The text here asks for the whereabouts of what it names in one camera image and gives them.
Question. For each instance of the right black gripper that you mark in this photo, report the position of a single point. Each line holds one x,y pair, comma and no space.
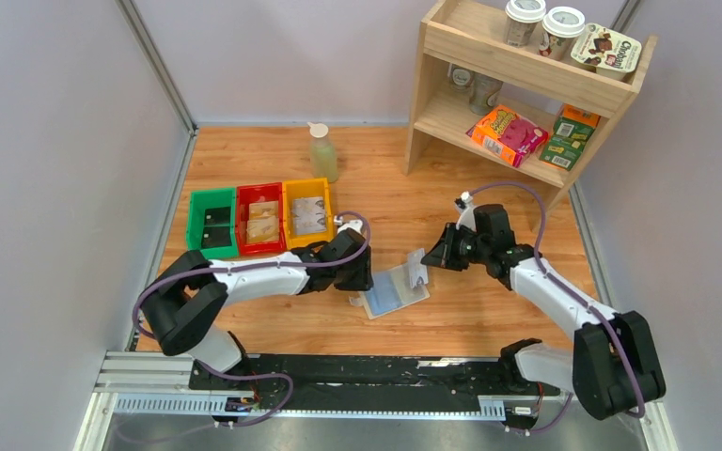
442,254

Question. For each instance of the aluminium frame rail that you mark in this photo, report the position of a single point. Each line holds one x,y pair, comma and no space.
151,383

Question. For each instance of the green orange juice box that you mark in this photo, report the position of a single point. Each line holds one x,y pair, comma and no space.
571,132

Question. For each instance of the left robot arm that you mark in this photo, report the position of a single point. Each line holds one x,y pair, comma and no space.
181,306

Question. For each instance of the gold credit card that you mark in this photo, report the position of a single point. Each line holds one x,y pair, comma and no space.
264,212

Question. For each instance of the Chobani yogurt cup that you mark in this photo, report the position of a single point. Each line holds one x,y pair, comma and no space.
607,52

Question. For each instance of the red plastic bin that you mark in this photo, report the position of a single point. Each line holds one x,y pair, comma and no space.
247,194

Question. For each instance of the green soap bottle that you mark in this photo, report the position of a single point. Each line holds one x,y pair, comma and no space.
323,156

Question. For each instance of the left glass jar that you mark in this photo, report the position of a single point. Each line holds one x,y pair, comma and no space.
460,79

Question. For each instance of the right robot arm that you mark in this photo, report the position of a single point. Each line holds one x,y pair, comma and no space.
613,366

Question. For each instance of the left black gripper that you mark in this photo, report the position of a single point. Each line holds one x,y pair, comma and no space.
364,278

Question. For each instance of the wooden shelf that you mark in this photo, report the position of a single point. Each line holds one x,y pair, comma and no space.
469,34

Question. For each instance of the silver cards in yellow bin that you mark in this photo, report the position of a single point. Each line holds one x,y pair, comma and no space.
309,225

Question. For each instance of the glass jar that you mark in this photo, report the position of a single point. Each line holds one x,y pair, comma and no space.
460,79
484,94

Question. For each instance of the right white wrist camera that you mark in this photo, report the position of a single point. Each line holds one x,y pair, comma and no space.
464,205

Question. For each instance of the green plastic bin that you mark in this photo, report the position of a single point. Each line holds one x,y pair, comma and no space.
206,199

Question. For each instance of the white credit card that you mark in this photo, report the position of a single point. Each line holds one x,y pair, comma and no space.
309,207
417,272

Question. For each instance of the paper coffee cup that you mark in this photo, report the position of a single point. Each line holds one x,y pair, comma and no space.
523,17
561,26

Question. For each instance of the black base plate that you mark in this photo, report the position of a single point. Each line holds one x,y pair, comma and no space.
354,383

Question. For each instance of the left paper coffee cup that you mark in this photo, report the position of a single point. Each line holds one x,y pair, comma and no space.
523,17

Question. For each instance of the right glass jar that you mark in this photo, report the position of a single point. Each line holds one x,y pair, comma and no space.
484,94

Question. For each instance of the yellow plastic bin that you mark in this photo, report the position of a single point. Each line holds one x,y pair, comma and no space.
306,188

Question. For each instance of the black credit card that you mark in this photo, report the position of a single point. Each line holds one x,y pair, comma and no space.
228,228
218,216

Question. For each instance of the black cards in green bin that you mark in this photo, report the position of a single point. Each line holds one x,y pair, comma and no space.
216,239

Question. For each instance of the gold cards in red bin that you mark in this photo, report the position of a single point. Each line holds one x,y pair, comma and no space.
261,233

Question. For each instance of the orange pink snack box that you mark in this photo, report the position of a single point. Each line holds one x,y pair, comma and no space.
509,136

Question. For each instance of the beige card holder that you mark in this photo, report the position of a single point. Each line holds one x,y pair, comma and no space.
390,293

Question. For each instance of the right paper coffee cup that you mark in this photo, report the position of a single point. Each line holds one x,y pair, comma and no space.
561,26

